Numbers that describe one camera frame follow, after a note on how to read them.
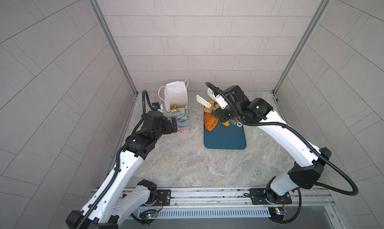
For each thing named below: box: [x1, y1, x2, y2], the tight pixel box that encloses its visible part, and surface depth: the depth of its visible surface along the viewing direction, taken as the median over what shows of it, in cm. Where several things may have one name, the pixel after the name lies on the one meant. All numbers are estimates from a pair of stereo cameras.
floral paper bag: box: [158, 79, 191, 134], surface depth 89 cm
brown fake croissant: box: [204, 113, 219, 132], surface depth 96 cm
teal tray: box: [204, 111, 247, 150], surface depth 93 cm
